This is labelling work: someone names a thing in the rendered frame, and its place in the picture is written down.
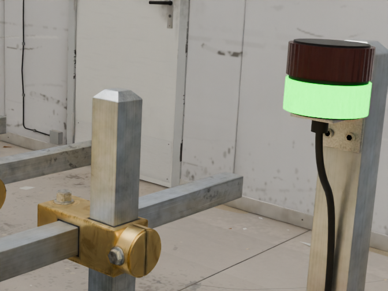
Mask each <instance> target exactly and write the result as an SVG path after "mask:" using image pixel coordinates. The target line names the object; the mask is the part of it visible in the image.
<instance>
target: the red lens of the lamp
mask: <svg viewBox="0 0 388 291"><path fill-rule="evenodd" d="M293 41H294V40H291V41H289V42H288V56H287V63H286V74H288V75H291V76H294V77H300V78H304V79H311V80H322V81H337V82H364V81H371V80H372V76H373V69H374V59H375V49H376V47H374V46H371V48H333V47H319V46H309V45H304V44H297V43H293Z"/></svg>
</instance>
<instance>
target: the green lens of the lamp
mask: <svg viewBox="0 0 388 291"><path fill-rule="evenodd" d="M371 86H372V83H371V82H369V84H367V85H361V86H336V85H321V84H311V83H304V82H300V81H296V80H292V79H290V78H289V75H288V76H286V77H285V91H284V99H283V109H285V110H286V111H289V112H291V113H295V114H300V115H306V116H310V117H319V118H333V119H355V118H363V117H366V116H368V112H369V106H370V96H371Z"/></svg>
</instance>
